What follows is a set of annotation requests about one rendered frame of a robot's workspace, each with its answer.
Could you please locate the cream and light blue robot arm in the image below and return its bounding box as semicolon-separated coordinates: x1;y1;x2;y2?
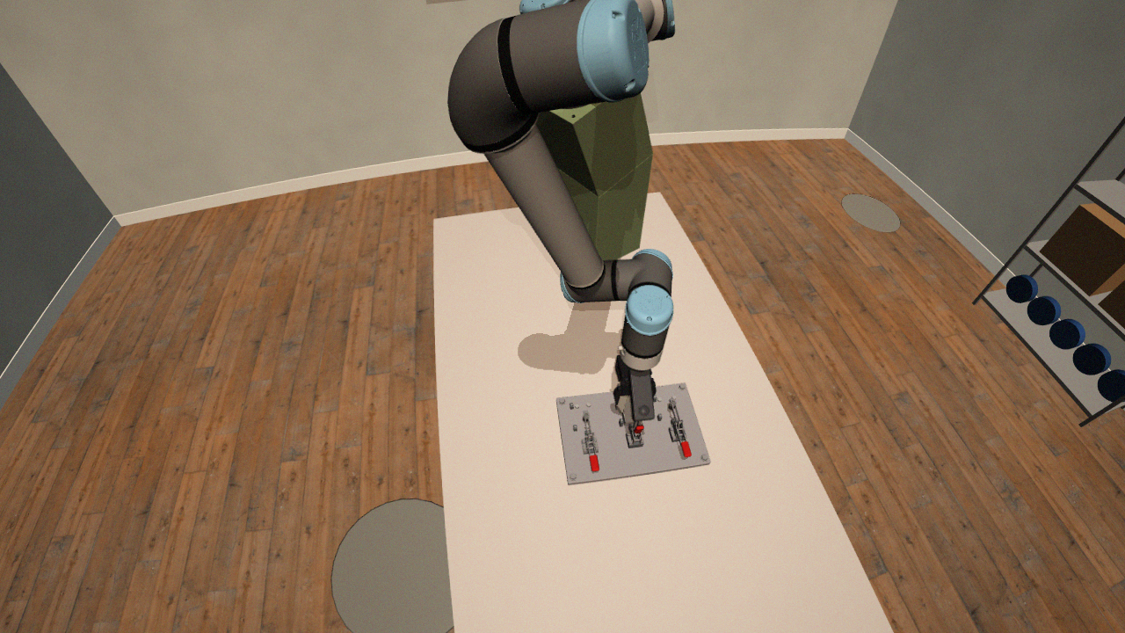
447;0;675;421

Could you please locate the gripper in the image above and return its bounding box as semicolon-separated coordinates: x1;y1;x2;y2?
613;355;657;413

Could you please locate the red-handled toggle clamp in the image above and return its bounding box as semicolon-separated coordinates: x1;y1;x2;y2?
669;398;692;456

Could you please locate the grey toggle clamp with red handle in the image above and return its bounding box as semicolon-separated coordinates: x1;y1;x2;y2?
582;412;599;471

